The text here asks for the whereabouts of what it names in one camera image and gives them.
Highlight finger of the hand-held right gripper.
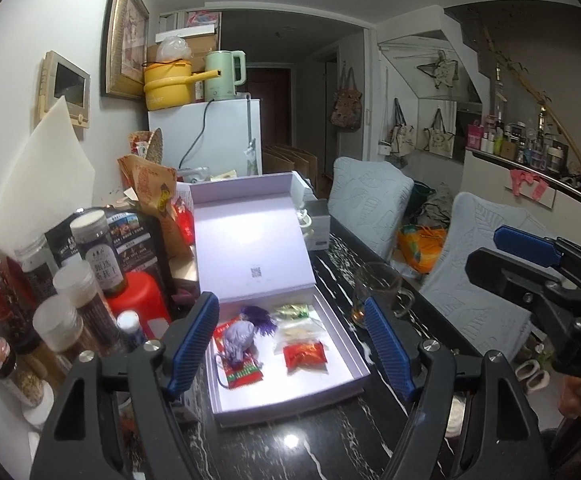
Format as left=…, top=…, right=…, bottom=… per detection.
left=465, top=247, right=578, bottom=322
left=494, top=226, right=581, bottom=288

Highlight woven straw fan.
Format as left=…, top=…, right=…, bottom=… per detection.
left=130, top=128, right=164, bottom=166

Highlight brown patterned tote bag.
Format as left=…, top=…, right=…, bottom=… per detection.
left=329, top=67, right=362, bottom=133

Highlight gold framed picture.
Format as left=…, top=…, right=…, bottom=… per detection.
left=101, top=0, right=150, bottom=100

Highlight white mini fridge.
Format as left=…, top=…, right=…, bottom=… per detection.
left=147, top=97, right=263, bottom=179

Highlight red plastic container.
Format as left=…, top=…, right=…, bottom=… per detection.
left=105, top=270, right=172, bottom=332

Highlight group of clear spice jars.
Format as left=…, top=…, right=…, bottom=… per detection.
left=0, top=209, right=144, bottom=411

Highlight pink cloth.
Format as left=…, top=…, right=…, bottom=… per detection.
left=509, top=168, right=547, bottom=200

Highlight brown paper bags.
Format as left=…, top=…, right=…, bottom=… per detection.
left=262, top=143, right=319, bottom=187

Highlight star shaped hanging bag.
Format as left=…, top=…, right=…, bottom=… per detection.
left=416, top=52, right=459, bottom=92

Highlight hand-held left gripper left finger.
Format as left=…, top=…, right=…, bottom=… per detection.
left=30, top=292, right=220, bottom=480

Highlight white cabinet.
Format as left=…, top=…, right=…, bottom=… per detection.
left=463, top=149, right=581, bottom=257

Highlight light green electric kettle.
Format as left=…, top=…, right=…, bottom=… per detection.
left=203, top=49, right=248, bottom=102

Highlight clear plastic bag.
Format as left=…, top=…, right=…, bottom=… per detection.
left=156, top=35, right=193, bottom=63

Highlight brown printed paper bag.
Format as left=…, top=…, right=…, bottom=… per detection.
left=117, top=153, right=194, bottom=262

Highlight printed canvas tote bag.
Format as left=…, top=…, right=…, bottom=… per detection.
left=388, top=98, right=416, bottom=157
left=422, top=108, right=456, bottom=159

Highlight yellow enamel pot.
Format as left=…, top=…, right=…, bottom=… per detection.
left=143, top=58, right=222, bottom=111

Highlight chair with light blue cover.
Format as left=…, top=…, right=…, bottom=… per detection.
left=420, top=192, right=554, bottom=357
left=327, top=156, right=415, bottom=262

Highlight green foil packet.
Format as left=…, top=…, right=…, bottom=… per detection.
left=274, top=302, right=311, bottom=320

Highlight flat brown cardboard box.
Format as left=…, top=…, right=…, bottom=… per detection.
left=146, top=34, right=220, bottom=72

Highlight pair of white slippers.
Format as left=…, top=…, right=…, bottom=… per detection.
left=514, top=357, right=552, bottom=394

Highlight dark green bag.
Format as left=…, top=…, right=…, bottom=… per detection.
left=409, top=182, right=452, bottom=227

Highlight glass pitcher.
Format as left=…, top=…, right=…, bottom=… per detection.
left=353, top=261, right=415, bottom=330

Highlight purple satin drawstring pouch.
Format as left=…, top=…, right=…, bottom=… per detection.
left=214, top=305, right=277, bottom=391

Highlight black kettle cable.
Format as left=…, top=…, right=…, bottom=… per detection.
left=178, top=98, right=216, bottom=170

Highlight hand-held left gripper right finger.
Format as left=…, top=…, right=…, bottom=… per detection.
left=363, top=297, right=551, bottom=480

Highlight large red snack packet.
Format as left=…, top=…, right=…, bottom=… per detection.
left=214, top=322, right=264, bottom=390

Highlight clear bag with white contents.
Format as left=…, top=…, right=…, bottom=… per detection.
left=275, top=317, right=327, bottom=346

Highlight white foam sheet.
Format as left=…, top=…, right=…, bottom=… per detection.
left=0, top=95, right=96, bottom=257

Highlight orange yellow bag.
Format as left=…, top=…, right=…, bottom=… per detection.
left=397, top=224, right=449, bottom=274

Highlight black printed package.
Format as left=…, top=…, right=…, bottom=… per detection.
left=45, top=211, right=160, bottom=287

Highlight lilac gift box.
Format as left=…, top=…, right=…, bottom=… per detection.
left=189, top=171, right=372, bottom=429

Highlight small red snack packet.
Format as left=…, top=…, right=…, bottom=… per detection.
left=283, top=340, right=329, bottom=374

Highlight person's right hand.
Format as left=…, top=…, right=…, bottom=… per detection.
left=557, top=374, right=581, bottom=418

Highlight row of bottles and jars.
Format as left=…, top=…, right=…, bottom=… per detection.
left=465, top=110, right=571, bottom=174

